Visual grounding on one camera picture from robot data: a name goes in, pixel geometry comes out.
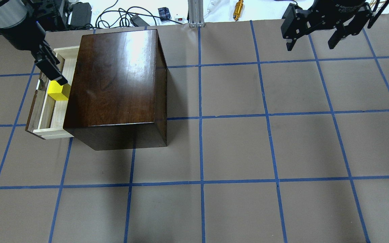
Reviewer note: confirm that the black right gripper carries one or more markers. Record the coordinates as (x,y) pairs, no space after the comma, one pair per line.
(347,7)

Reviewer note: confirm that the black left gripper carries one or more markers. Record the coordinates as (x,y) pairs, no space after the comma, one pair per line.
(25,34)

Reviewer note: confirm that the yellow block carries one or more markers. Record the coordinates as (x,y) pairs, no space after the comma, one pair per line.
(59,92)

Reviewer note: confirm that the light wood drawer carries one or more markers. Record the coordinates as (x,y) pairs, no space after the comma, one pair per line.
(46,115)

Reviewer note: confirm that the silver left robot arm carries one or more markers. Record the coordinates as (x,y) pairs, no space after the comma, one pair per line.
(12,12)

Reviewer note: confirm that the dark wooden drawer cabinet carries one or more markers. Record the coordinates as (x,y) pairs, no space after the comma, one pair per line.
(118,98)

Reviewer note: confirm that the black power adapter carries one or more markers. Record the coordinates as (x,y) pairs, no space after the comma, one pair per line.
(80,14)

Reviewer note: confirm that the brass cylindrical connector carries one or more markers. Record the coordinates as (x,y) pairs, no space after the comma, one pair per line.
(237,10)

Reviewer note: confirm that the small blue black box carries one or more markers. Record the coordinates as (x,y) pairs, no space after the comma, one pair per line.
(164,14)

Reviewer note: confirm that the aluminium frame post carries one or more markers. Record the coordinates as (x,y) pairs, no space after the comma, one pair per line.
(195,13)

